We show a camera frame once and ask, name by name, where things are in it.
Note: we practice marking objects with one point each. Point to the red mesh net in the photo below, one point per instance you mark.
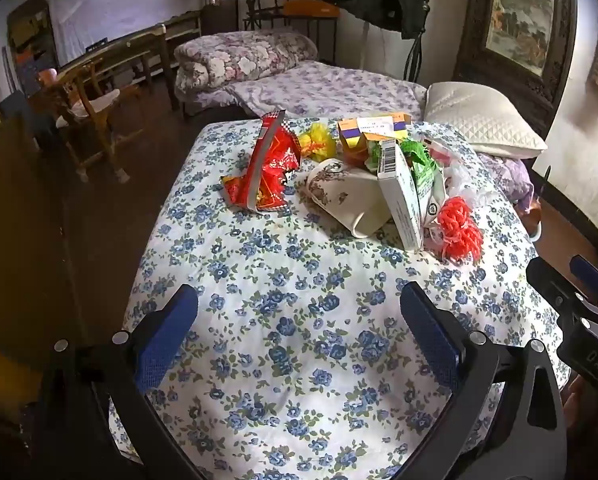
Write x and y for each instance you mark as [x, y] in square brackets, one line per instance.
[456, 230]

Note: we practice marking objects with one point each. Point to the folded floral quilt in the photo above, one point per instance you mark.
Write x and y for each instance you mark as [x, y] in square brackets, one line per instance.
[239, 60]

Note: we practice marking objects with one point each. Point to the white floral cup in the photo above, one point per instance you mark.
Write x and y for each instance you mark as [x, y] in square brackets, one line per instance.
[339, 195]

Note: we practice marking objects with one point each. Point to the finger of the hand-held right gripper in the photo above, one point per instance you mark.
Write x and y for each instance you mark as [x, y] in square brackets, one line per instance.
[549, 280]
[591, 275]

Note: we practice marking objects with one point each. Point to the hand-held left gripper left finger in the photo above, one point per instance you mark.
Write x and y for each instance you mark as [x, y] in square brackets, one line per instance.
[166, 340]

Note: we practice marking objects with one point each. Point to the wooden rocking chair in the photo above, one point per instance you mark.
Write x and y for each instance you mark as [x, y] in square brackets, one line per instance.
[86, 105]

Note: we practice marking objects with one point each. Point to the orange chair seat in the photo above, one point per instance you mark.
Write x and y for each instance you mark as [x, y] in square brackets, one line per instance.
[309, 8]

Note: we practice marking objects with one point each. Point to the white quilted pillow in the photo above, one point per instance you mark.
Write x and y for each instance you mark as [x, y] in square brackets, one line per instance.
[479, 115]

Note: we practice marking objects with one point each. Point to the framed landscape painting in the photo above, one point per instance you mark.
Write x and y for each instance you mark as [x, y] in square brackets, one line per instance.
[519, 20]

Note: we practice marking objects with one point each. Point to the blue floral bed sheet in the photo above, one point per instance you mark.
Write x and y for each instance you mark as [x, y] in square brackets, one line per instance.
[289, 300]

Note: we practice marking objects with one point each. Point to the white wall sheet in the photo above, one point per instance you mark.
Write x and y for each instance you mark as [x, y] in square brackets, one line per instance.
[129, 0]

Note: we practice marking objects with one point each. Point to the red snack wrapper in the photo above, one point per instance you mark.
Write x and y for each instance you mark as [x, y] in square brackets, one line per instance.
[274, 160]

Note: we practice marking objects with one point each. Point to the green wrapper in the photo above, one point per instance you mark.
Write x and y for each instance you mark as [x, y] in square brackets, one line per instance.
[421, 160]

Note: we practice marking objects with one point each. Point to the orange cardboard box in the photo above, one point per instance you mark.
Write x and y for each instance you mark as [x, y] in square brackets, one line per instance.
[351, 135]

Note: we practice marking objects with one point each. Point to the purple floral bed sheet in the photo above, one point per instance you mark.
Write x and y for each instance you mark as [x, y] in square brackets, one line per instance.
[329, 90]

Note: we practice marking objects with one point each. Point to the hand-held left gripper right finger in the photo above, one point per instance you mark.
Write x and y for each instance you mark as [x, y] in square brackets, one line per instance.
[429, 335]

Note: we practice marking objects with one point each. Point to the yellow wrapper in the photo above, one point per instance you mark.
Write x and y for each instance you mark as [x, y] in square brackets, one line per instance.
[319, 140]

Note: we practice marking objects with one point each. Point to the white carton box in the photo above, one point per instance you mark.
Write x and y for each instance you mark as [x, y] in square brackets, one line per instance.
[401, 200]

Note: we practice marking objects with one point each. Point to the white printed packet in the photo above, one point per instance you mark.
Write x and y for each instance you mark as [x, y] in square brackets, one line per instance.
[431, 205]

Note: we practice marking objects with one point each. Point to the black coat stand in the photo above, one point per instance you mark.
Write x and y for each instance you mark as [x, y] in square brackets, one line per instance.
[414, 57]

